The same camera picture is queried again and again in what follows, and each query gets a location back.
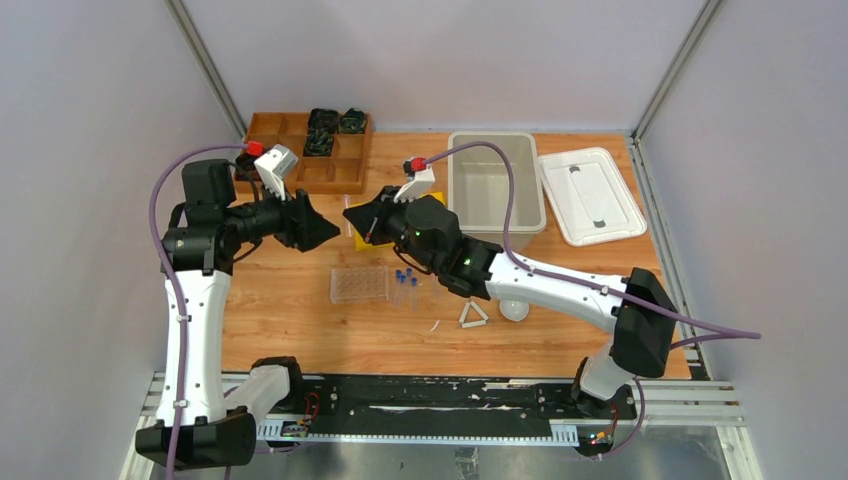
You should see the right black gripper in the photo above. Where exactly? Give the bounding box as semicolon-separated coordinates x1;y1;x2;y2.
346;187;440;275

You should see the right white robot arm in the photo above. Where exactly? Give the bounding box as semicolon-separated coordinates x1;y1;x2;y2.
343;187;676;418

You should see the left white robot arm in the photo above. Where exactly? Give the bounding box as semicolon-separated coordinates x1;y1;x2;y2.
135;151;339;475

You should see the wooden compartment tray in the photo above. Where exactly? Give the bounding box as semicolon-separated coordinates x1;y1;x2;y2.
246;108;373;195

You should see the clear plastic tube rack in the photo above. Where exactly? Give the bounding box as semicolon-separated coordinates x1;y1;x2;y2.
329;266;389;305

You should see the grey plastic bin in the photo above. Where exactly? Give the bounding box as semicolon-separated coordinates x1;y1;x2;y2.
447;131;547;252

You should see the white clay triangle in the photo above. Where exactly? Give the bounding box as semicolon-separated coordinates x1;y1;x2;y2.
458;300;490;329

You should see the white porcelain dish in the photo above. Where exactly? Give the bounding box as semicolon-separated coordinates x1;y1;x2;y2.
499;300;530;322

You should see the white plastic bin lid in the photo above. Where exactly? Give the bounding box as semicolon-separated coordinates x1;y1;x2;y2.
538;147;647;247

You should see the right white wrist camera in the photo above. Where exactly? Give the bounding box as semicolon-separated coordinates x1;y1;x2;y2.
393;158;435;203

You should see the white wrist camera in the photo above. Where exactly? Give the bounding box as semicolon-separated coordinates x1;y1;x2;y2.
254;144;299;201
393;158;435;203

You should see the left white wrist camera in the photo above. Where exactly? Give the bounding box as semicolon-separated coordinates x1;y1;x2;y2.
254;144;299;201

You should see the black cable bundle lower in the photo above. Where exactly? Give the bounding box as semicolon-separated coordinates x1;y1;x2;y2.
303;129;336;158

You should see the black cable bundle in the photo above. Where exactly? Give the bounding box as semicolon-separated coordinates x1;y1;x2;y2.
303;129;336;158
338;107;369;135
307;107;341;132

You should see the black cable bundle outside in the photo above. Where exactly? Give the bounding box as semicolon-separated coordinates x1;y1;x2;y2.
235;151;266;180

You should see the black cable bundle right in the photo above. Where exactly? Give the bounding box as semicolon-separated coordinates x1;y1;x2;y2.
338;107;369;135

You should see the black cable bundle left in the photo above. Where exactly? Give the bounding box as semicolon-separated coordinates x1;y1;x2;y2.
307;107;341;132

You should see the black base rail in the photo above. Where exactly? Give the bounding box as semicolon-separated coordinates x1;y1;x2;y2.
256;374;643;455

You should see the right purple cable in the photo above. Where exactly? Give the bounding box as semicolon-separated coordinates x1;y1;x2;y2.
407;140;763;462

